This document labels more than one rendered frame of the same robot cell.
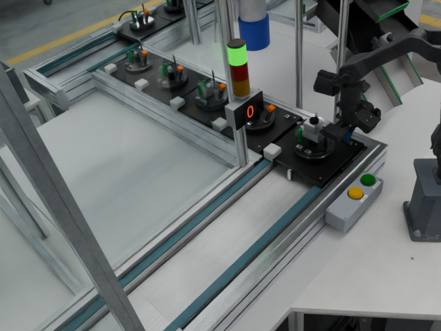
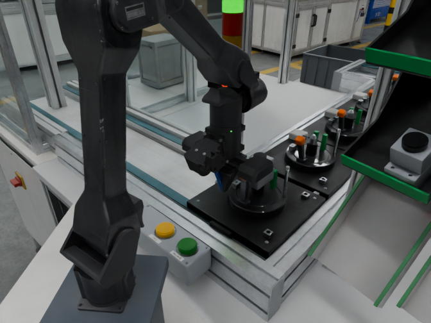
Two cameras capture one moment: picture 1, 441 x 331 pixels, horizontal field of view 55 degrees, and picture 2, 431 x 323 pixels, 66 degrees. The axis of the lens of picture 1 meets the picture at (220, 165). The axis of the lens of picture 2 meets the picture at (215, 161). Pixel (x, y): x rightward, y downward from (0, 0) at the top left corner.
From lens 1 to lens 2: 1.36 m
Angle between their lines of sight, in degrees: 63
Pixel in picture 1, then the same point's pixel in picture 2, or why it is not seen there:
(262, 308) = (80, 188)
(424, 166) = (144, 265)
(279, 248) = not seen: hidden behind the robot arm
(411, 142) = not seen: outside the picture
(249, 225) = (160, 168)
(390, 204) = (179, 313)
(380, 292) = (48, 271)
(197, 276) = not seen: hidden behind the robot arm
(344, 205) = (148, 220)
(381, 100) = (374, 270)
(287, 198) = (190, 192)
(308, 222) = (134, 190)
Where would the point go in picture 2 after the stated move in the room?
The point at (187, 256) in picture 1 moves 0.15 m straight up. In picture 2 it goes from (138, 140) to (133, 100)
